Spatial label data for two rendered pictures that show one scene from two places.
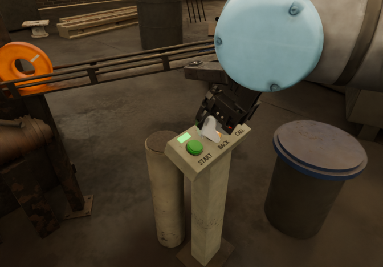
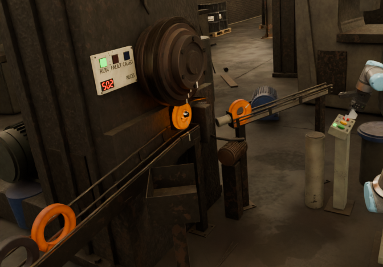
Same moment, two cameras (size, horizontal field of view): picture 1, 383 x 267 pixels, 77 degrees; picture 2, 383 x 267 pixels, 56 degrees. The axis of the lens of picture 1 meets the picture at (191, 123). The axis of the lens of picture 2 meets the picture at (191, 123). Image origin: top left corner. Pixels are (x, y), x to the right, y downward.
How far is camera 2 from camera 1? 190 cm
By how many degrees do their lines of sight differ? 16
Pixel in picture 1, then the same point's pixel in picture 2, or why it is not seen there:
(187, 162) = (342, 131)
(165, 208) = (318, 174)
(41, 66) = (248, 109)
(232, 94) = (360, 99)
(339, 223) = not seen: outside the picture
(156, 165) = (316, 146)
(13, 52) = (240, 104)
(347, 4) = not seen: outside the picture
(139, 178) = (269, 186)
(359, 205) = not seen: outside the picture
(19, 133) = (240, 145)
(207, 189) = (345, 149)
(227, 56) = (374, 85)
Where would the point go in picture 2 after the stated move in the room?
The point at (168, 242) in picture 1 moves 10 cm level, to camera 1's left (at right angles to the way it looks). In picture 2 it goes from (317, 203) to (304, 206)
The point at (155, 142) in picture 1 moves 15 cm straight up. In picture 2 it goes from (312, 135) to (312, 113)
